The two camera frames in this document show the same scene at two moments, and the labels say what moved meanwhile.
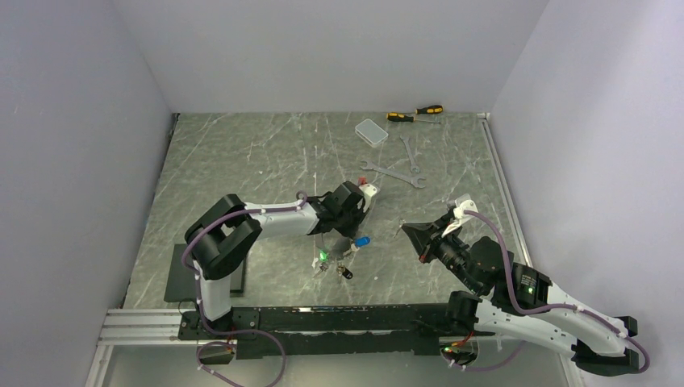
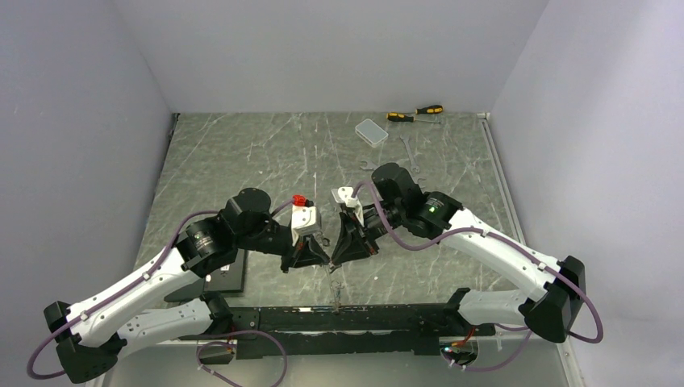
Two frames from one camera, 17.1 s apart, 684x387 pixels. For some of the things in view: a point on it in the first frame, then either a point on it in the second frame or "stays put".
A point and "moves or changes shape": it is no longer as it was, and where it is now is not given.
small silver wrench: x=414 y=168 stays put
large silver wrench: x=414 y=180 stays put
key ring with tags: x=331 y=246 moves or changes shape
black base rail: x=300 y=330 stays put
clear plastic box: x=370 y=132 stays put
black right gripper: x=426 y=236 -> x=348 y=246
